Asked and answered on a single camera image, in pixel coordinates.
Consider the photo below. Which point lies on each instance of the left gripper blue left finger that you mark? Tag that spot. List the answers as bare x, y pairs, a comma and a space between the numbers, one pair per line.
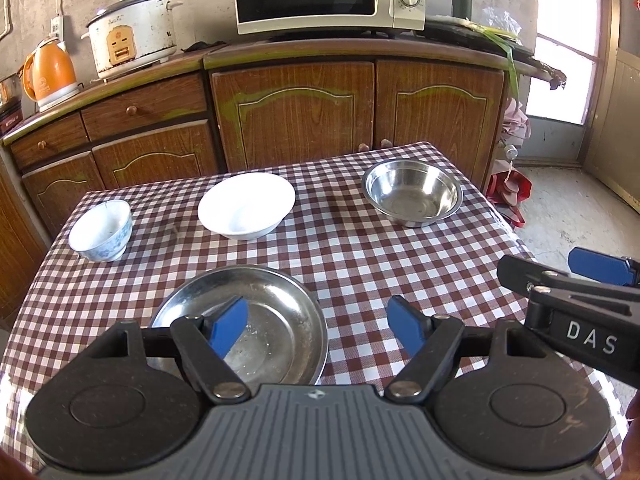
203, 341

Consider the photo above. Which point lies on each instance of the green leek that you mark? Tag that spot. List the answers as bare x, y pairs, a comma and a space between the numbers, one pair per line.
503, 44

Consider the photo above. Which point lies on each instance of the blue patterned small bowl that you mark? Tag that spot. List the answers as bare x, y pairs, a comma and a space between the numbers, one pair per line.
103, 232

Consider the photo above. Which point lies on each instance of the white ceramic bowl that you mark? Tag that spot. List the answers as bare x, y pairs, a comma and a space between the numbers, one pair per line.
246, 206

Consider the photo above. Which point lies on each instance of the deep steel bowl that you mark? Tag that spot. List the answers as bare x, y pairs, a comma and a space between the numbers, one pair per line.
410, 192

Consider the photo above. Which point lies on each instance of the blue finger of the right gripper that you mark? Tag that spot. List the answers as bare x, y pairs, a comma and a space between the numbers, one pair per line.
620, 271

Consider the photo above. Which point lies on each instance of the red bag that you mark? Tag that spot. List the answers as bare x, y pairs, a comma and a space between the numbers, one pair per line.
506, 191

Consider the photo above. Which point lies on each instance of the clear plastic bag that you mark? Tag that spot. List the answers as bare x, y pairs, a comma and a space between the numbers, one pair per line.
501, 19

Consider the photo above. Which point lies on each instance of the white rice cooker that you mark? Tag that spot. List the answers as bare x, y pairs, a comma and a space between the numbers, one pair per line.
130, 34

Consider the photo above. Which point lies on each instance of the brown wooden cabinet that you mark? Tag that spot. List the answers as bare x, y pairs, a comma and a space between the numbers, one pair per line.
265, 104

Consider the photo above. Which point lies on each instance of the medium steel plate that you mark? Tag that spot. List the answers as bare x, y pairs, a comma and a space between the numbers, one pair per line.
285, 340

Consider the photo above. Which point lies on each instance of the red white checkered tablecloth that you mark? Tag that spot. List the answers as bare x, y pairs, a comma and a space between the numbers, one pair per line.
333, 241

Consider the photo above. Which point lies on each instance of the pink cloth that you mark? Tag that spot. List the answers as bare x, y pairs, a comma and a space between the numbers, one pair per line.
515, 128

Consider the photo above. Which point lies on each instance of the orange electric kettle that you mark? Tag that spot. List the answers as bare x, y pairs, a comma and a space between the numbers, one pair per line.
48, 76

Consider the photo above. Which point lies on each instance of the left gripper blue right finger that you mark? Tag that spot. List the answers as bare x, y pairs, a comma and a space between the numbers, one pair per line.
431, 343

